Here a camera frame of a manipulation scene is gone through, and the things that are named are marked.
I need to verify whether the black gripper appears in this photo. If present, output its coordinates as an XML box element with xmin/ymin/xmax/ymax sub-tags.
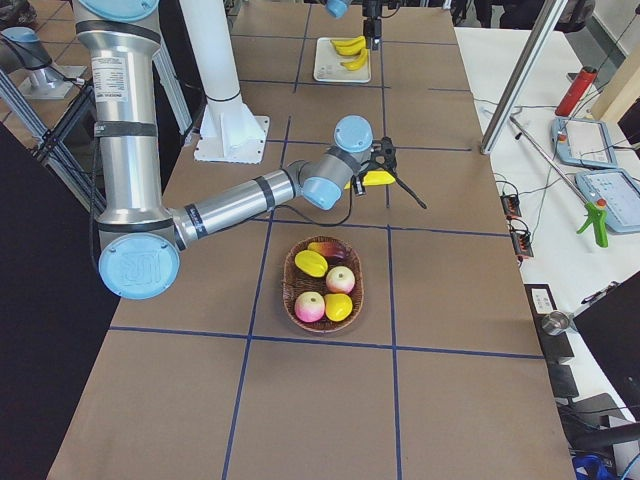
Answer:
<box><xmin>362</xmin><ymin>0</ymin><xmax>385</xmax><ymax>51</ymax></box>
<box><xmin>344</xmin><ymin>152</ymin><xmax>387</xmax><ymax>196</ymax></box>

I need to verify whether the yellow banana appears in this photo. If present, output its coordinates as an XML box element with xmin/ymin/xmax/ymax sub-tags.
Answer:
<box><xmin>330</xmin><ymin>36</ymin><xmax>366</xmax><ymax>45</ymax></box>
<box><xmin>340</xmin><ymin>48</ymin><xmax>369</xmax><ymax>72</ymax></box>
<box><xmin>365</xmin><ymin>170</ymin><xmax>396</xmax><ymax>187</ymax></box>
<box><xmin>332</xmin><ymin>42</ymin><xmax>366</xmax><ymax>57</ymax></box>

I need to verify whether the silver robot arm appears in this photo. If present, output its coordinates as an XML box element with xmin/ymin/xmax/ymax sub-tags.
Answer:
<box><xmin>73</xmin><ymin>1</ymin><xmax>383</xmax><ymax>300</ymax></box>
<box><xmin>322</xmin><ymin>0</ymin><xmax>387</xmax><ymax>51</ymax></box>

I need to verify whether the brown wicker basket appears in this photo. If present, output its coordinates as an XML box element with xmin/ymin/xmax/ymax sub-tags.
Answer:
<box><xmin>282</xmin><ymin>236</ymin><xmax>364</xmax><ymax>333</ymax></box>

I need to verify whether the white bear tray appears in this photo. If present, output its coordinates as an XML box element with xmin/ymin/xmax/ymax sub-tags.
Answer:
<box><xmin>313</xmin><ymin>37</ymin><xmax>371</xmax><ymax>84</ymax></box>

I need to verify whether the red yellow mango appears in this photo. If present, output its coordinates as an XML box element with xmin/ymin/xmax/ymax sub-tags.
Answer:
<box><xmin>307</xmin><ymin>240</ymin><xmax>349</xmax><ymax>262</ymax></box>

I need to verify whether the yellow lemon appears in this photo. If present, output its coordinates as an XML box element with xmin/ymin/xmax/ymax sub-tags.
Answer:
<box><xmin>324</xmin><ymin>293</ymin><xmax>353</xmax><ymax>322</ymax></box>

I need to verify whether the pink red apple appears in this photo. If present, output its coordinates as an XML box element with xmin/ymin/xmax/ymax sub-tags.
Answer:
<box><xmin>294</xmin><ymin>291</ymin><xmax>325</xmax><ymax>323</ymax></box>

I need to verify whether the upper orange electronics board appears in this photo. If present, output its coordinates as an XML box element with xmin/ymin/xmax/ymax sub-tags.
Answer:
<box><xmin>500</xmin><ymin>194</ymin><xmax>522</xmax><ymax>220</ymax></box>

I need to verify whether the orange electronics board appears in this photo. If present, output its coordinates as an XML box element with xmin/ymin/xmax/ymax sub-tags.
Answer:
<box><xmin>500</xmin><ymin>194</ymin><xmax>522</xmax><ymax>220</ymax></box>
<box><xmin>509</xmin><ymin>228</ymin><xmax>534</xmax><ymax>261</ymax></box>

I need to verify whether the white pillar with base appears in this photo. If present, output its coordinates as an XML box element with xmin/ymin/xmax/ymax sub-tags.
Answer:
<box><xmin>180</xmin><ymin>0</ymin><xmax>270</xmax><ymax>164</ymax></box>

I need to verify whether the lower orange electronics board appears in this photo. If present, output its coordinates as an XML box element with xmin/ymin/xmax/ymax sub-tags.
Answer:
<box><xmin>509</xmin><ymin>228</ymin><xmax>534</xmax><ymax>261</ymax></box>

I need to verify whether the upper teach pendant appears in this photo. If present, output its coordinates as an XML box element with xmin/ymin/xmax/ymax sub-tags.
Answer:
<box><xmin>551</xmin><ymin>117</ymin><xmax>618</xmax><ymax>170</ymax></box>

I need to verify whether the teach pendant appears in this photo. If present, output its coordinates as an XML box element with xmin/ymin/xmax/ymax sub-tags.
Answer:
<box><xmin>551</xmin><ymin>117</ymin><xmax>618</xmax><ymax>170</ymax></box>
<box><xmin>575</xmin><ymin>168</ymin><xmax>639</xmax><ymax>234</ymax></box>

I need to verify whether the red bottle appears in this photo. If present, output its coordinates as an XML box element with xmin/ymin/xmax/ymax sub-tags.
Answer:
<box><xmin>555</xmin><ymin>66</ymin><xmax>598</xmax><ymax>117</ymax></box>

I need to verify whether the steel measuring cup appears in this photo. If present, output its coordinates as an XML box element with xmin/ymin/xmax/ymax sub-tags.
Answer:
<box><xmin>541</xmin><ymin>310</ymin><xmax>574</xmax><ymax>336</ymax></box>

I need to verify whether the lower teach pendant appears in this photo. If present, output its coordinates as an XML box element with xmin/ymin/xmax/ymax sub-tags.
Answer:
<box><xmin>575</xmin><ymin>168</ymin><xmax>639</xmax><ymax>234</ymax></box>

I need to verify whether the black monitor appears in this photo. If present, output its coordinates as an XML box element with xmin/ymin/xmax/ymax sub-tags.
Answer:
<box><xmin>575</xmin><ymin>273</ymin><xmax>639</xmax><ymax>419</ymax></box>

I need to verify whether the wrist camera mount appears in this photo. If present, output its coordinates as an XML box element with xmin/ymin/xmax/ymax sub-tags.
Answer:
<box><xmin>371</xmin><ymin>136</ymin><xmax>397</xmax><ymax>173</ymax></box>

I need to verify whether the black camera cable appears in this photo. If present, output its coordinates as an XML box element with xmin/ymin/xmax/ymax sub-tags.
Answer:
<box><xmin>269</xmin><ymin>169</ymin><xmax>429</xmax><ymax>227</ymax></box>

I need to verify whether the aluminium frame post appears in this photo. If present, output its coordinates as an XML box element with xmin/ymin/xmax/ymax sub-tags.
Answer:
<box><xmin>480</xmin><ymin>0</ymin><xmax>568</xmax><ymax>155</ymax></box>

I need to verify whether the green handled grabber stick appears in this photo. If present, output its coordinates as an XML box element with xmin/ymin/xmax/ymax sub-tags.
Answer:
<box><xmin>509</xmin><ymin>115</ymin><xmax>609</xmax><ymax>248</ymax></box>

